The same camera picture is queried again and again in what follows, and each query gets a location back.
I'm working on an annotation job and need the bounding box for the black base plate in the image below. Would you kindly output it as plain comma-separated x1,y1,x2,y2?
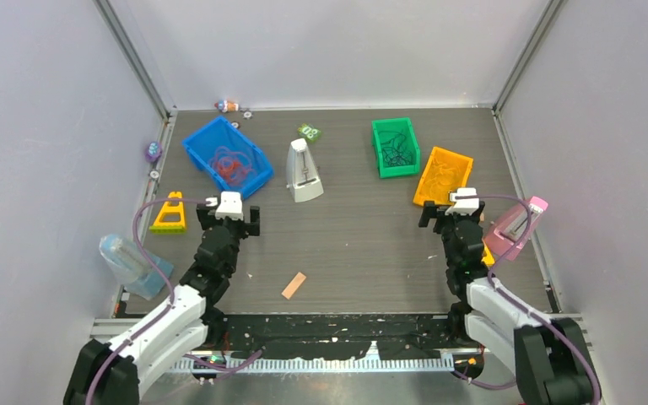
198,314,483,360

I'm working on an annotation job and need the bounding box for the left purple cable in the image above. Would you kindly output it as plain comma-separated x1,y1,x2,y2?
84,197,263,405

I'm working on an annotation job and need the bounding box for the left yellow triangle block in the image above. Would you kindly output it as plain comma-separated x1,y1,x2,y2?
148,191,187,234

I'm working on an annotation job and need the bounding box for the blue transparent metronome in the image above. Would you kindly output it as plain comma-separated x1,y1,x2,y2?
99,234,165,300

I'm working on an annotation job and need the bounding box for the yellow triangle block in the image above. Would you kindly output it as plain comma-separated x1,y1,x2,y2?
148,191,187,234
482,245,496,267

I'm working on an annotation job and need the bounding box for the blue plastic bin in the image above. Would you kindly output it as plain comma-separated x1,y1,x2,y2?
181,116,274,200

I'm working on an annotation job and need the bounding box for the purple small toy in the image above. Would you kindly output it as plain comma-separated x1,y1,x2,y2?
144,141,163,164

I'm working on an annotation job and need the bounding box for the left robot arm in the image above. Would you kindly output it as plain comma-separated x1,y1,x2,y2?
62,192,261,404

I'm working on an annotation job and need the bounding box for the tan wooden stick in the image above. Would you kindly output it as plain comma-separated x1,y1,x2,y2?
281,272,306,300

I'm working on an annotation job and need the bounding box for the white metronome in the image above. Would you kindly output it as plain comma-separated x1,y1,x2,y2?
285,138,324,203

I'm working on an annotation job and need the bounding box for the right yellow triangle block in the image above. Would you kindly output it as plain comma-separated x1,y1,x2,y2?
482,245,496,267

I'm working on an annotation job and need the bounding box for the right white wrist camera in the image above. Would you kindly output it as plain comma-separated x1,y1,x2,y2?
445,187,480,215

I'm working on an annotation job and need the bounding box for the green number tile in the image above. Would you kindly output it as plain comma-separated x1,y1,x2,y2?
297,123,321,143

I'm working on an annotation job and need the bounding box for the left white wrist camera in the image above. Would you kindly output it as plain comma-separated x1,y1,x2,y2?
214,191,244,221

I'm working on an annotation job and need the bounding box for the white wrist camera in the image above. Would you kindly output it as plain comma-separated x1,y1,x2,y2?
445,187,480,215
214,191,244,221

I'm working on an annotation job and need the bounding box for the small figurine toy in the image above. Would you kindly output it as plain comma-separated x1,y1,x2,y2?
213,100,240,113

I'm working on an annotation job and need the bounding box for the orange plastic bin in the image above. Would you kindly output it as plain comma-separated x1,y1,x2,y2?
413,146,474,207

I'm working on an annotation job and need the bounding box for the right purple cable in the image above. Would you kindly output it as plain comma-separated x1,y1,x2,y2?
452,193,603,405

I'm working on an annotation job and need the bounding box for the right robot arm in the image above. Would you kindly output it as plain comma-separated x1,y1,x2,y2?
418,195,602,404

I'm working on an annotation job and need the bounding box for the green plastic bin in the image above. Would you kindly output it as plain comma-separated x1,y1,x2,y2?
371,117,421,179

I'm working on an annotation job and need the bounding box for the pink metronome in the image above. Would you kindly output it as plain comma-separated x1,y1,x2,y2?
483,196,548,261

